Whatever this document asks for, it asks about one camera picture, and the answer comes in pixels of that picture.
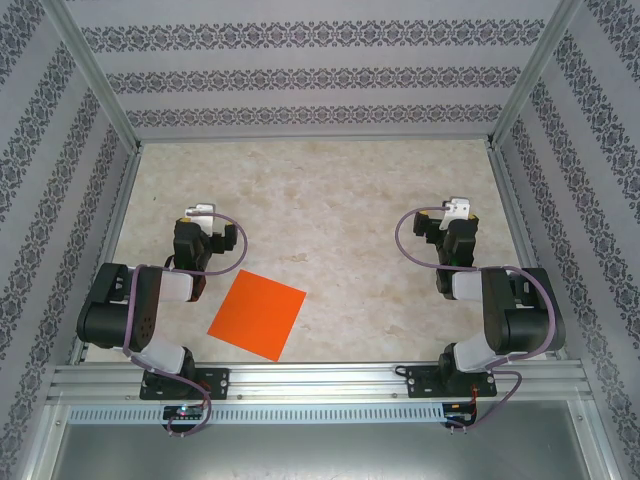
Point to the orange paper sheet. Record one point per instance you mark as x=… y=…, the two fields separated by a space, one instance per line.
x=257 y=315

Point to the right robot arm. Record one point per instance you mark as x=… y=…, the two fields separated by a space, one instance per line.
x=530 y=320

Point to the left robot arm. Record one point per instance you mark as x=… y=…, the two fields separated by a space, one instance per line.
x=110 y=310

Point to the grey metal sheet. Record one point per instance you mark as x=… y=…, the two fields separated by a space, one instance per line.
x=320 y=450

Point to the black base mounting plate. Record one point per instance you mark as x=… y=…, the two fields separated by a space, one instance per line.
x=422 y=382
x=220 y=382

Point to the small circuit board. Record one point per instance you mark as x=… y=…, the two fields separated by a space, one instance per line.
x=457 y=410
x=182 y=411

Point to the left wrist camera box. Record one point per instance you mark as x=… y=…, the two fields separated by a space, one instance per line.
x=204 y=210

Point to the aluminium table side rail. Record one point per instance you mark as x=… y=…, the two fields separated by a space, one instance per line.
x=517 y=225
x=114 y=225

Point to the thin aluminium wall beam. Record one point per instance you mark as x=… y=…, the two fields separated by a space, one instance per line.
x=315 y=137

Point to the aluminium mounting rail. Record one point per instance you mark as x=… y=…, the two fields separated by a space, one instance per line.
x=320 y=380

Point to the aluminium frame post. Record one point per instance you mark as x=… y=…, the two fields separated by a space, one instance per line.
x=90 y=65
x=537 y=65

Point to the aluminium frame beam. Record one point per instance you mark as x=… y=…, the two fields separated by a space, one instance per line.
x=47 y=440
x=595 y=440

